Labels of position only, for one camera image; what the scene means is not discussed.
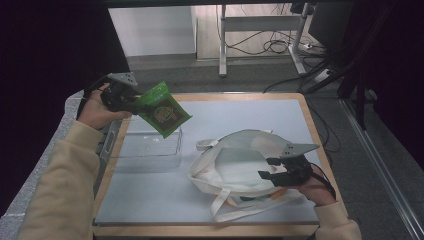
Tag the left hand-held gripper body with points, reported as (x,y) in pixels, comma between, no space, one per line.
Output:
(116,93)

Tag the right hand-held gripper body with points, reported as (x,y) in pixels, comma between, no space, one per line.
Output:
(295,166)

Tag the green snack packet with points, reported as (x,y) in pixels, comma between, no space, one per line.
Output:
(165,111)

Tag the white printed tote bag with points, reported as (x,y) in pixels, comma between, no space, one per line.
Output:
(233,166)

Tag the clear plastic container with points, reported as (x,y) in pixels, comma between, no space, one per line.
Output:
(146,150)

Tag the person's left hand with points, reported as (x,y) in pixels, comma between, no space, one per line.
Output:
(96,113)

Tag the person's right hand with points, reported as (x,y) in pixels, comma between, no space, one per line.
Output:
(316,190)

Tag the white cabinet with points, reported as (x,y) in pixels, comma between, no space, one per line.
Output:
(151,31)

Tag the white power strip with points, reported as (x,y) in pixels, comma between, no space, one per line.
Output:
(322,75)

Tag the black metal stand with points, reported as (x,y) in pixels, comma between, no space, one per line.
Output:
(356,83)

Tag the aluminium rail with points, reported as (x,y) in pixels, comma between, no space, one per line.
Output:
(383,166)

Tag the white metal desk frame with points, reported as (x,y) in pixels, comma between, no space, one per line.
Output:
(260,23)

